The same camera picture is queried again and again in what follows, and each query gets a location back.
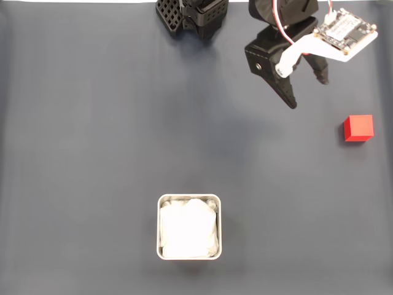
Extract red cube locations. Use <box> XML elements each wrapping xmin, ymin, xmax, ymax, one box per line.
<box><xmin>343</xmin><ymin>114</ymin><xmax>375</xmax><ymax>143</ymax></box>

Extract square metal box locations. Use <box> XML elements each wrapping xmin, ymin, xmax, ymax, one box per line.
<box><xmin>156</xmin><ymin>193</ymin><xmax>222</xmax><ymax>261</ymax></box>

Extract red and white wires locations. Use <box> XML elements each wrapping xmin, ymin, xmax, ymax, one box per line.
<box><xmin>271</xmin><ymin>0</ymin><xmax>311</xmax><ymax>57</ymax></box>

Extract camera circuit board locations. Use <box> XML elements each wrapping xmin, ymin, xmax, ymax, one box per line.
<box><xmin>313</xmin><ymin>8</ymin><xmax>378</xmax><ymax>55</ymax></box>

